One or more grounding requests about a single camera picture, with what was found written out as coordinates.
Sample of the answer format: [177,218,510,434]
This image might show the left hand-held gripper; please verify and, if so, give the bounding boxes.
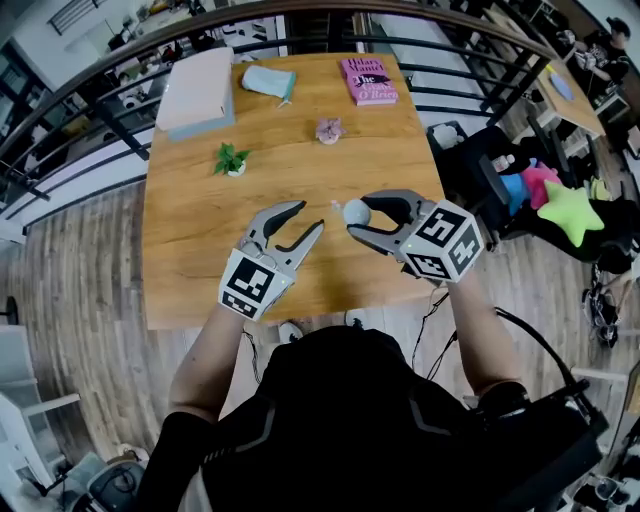
[218,200,325,323]

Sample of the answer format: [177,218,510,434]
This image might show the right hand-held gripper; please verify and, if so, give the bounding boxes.
[347,189,485,286]

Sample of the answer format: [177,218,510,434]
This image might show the grey round tape measure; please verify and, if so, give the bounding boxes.
[331,198,373,226]

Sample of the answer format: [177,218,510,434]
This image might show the person's left forearm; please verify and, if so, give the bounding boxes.
[168,304,246,424]

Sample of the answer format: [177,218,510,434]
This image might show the person's right forearm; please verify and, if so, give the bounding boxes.
[446,272,524,396]

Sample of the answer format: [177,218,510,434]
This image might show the black office chair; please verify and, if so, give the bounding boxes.
[439,124,581,241]

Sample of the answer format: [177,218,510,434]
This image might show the small green potted plant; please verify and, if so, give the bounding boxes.
[213,142,253,178]

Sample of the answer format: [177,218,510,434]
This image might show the black waste bin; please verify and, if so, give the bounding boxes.
[427,121,469,151]

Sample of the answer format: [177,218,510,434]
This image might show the person's white left shoe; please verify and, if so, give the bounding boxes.
[277,319,304,345]

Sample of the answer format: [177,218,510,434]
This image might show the blue pillow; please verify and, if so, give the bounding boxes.
[499,159,531,216]

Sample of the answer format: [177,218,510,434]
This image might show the pale blue flat box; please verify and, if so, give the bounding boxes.
[167,89,236,144]

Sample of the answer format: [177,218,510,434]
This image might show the pink book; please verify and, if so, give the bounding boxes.
[340,57,400,107]

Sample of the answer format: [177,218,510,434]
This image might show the pink star pillow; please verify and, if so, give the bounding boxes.
[522,160,564,210]

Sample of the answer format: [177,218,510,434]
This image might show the pale blue fabric pouch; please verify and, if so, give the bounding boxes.
[241,64,297,109]

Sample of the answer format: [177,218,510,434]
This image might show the beige and blue box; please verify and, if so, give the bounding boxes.
[155,47,235,132]

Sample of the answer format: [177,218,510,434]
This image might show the green star pillow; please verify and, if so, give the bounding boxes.
[537,179,606,249]

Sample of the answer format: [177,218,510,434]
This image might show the person's black shirt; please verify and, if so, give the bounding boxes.
[134,324,609,512]

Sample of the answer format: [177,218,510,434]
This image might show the black railing with wooden handrail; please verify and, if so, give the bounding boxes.
[0,0,559,221]

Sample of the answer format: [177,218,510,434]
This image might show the dark staircase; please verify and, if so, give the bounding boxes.
[287,12,361,56]

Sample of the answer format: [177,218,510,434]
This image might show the yellow-green cloth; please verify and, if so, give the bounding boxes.
[589,174,614,201]

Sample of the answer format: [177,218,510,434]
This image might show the light wooden side table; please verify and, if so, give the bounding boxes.
[534,59,606,156]

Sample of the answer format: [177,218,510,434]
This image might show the black bag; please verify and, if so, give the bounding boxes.
[582,279,626,349]

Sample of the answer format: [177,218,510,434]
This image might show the white shelf unit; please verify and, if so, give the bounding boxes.
[0,324,81,496]

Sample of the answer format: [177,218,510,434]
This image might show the black metal railing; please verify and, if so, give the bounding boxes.
[47,0,109,36]

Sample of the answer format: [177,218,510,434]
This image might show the thin black cable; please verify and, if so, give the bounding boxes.
[243,329,264,384]
[412,292,459,381]

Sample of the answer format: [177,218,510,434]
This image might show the thick black cable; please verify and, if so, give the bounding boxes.
[494,305,591,396]

